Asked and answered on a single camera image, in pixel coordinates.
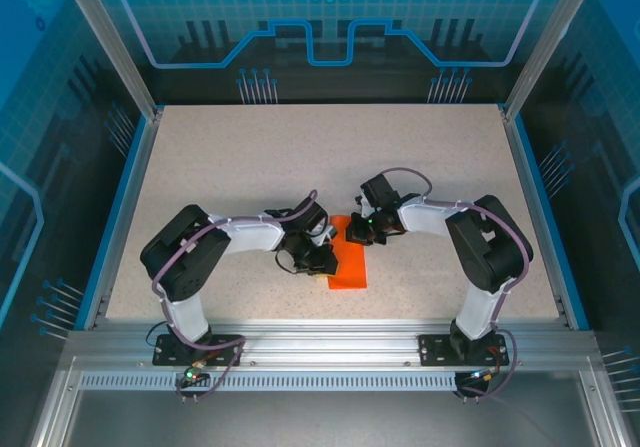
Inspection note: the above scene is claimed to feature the aluminium frame post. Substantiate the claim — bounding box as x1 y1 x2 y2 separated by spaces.
502 0 604 122
55 0 165 122

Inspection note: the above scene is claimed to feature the orange square paper sheet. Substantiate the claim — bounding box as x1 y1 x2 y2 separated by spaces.
327 215 370 292

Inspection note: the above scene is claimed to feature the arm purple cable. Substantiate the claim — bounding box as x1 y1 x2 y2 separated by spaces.
151 189 320 403
377 166 535 402

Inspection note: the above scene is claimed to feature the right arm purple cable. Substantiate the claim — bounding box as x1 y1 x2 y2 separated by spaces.
377 166 535 402

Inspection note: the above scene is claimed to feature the grey metal sheet panel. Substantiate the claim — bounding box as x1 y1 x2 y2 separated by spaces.
62 389 601 447

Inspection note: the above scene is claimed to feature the aluminium side rail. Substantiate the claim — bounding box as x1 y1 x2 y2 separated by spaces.
502 109 591 331
82 109 164 331

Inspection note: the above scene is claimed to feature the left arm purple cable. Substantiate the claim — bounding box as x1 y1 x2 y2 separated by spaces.
151 189 320 403

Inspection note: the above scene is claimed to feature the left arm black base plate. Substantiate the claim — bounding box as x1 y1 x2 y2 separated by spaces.
152 334 245 367

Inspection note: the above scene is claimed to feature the slotted grey cable duct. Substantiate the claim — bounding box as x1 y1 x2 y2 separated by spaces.
78 371 459 393

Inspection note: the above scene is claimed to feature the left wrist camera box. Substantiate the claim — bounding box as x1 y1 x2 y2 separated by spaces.
312 219 339 246

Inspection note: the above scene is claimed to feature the cable connector with green light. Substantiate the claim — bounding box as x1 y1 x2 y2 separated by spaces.
182 364 209 386
467 366 501 386

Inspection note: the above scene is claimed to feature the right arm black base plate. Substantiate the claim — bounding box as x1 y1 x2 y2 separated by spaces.
417 333 511 367

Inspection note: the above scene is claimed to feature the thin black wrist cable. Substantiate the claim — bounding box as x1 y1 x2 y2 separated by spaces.
274 248 301 276

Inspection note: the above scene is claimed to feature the aluminium mounting rail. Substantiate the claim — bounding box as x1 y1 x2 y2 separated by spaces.
64 318 601 371

